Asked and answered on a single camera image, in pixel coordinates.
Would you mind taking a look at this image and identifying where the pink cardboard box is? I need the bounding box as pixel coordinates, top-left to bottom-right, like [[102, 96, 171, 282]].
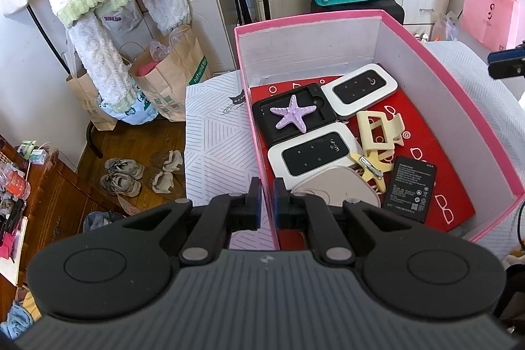
[[234, 9, 525, 251]]

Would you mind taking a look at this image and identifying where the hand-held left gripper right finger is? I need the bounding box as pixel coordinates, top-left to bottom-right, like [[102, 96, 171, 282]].
[[272, 177, 411, 267]]

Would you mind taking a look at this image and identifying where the grey sneaker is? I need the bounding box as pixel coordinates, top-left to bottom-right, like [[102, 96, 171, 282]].
[[100, 173, 142, 197], [104, 158, 145, 180]]

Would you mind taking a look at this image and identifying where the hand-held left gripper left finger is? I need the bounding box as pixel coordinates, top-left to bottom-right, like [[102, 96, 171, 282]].
[[123, 177, 262, 267]]

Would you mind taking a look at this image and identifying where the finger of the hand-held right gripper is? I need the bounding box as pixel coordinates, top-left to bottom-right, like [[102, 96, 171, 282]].
[[487, 42, 525, 80]]

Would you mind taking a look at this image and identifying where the pink gift bag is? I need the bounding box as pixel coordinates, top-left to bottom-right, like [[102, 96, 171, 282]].
[[461, 0, 519, 51]]

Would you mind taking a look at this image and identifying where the grey bag with purple print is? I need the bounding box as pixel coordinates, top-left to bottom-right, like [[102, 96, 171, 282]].
[[100, 1, 158, 55]]

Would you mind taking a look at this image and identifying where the white cardboard box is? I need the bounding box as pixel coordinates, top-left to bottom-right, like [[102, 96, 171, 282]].
[[186, 0, 239, 74]]

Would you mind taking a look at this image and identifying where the large brown paper bag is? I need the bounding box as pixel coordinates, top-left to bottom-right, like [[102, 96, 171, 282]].
[[130, 24, 214, 123]]

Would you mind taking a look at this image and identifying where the pink paper tag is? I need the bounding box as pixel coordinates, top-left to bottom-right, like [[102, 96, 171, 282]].
[[117, 192, 138, 213]]

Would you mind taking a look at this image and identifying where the green small box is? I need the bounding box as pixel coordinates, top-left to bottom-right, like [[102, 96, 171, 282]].
[[16, 141, 50, 166]]

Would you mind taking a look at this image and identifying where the blue cloth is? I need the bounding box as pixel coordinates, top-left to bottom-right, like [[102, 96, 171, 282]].
[[0, 299, 42, 340]]

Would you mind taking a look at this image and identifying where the white fluffy garment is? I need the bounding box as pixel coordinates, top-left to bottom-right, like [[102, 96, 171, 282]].
[[31, 0, 191, 113]]

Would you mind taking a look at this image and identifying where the white patterned sheet with cat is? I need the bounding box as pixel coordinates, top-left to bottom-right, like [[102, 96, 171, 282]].
[[184, 71, 280, 252]]

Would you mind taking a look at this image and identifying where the black battery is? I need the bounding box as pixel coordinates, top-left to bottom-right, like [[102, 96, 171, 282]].
[[382, 155, 437, 222]]

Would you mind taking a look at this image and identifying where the cream hair claw clip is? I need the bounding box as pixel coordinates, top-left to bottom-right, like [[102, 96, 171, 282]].
[[356, 110, 405, 170]]

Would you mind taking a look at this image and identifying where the bin with blue bag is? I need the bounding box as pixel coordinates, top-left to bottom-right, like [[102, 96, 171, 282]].
[[83, 211, 128, 234]]

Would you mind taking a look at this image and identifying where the black clothes rack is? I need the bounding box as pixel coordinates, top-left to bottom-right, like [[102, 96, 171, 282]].
[[28, 3, 104, 159]]

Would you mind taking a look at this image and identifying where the white green printed plastic bag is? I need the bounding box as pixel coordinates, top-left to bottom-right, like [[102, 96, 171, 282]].
[[98, 88, 158, 125]]

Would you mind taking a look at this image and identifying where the red printed cloth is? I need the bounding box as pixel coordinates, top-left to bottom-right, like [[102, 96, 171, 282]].
[[250, 75, 476, 250]]

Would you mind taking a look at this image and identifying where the dark cloth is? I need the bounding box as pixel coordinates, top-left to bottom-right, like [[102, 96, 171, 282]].
[[494, 264, 525, 334]]

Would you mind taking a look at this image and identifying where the black stool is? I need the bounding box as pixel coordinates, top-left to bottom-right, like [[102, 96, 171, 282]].
[[310, 0, 405, 25]]

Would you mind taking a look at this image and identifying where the red bottle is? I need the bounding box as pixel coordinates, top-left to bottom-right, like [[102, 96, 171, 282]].
[[0, 170, 31, 200]]

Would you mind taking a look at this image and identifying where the white portable router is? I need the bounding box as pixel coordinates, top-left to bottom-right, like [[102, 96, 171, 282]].
[[267, 127, 364, 189], [321, 63, 398, 118]]

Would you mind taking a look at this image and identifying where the wooden cabinet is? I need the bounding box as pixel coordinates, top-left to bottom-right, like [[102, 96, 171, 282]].
[[0, 134, 124, 289]]

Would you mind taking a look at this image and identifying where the clear plastic bag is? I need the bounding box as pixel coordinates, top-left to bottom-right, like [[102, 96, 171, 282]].
[[432, 11, 458, 41]]

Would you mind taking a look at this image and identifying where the small brown paper bag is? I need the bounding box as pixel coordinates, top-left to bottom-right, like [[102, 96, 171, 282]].
[[67, 69, 119, 130]]

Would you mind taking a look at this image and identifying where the yellow hair clip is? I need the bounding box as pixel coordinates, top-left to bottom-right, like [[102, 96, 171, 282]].
[[350, 152, 388, 194]]

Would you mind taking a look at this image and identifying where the beige rounded device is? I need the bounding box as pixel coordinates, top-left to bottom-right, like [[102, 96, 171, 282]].
[[291, 166, 380, 207]]

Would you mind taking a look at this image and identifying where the purple starfish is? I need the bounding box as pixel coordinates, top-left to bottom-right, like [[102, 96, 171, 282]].
[[269, 95, 317, 133]]

